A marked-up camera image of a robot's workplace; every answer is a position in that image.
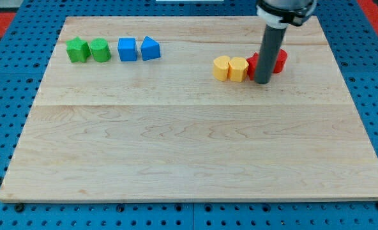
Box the yellow heart block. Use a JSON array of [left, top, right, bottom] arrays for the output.
[[213, 56, 230, 81]]

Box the light wooden board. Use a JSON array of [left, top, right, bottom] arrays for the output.
[[0, 16, 378, 203]]

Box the yellow hexagon block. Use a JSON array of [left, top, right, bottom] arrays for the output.
[[228, 57, 249, 82]]

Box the blue triangle block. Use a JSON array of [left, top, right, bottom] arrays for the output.
[[140, 36, 161, 61]]

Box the red star block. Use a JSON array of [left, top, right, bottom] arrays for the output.
[[246, 52, 259, 81]]

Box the blue cube block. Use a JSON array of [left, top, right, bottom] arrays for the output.
[[117, 38, 137, 61]]

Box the red crescent block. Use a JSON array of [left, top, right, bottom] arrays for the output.
[[273, 49, 288, 73]]

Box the green cylinder block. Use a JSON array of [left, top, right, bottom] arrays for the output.
[[90, 38, 111, 63]]

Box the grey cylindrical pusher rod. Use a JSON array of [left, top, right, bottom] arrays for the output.
[[254, 25, 287, 84]]

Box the green star block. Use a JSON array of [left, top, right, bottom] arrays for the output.
[[66, 36, 91, 63]]

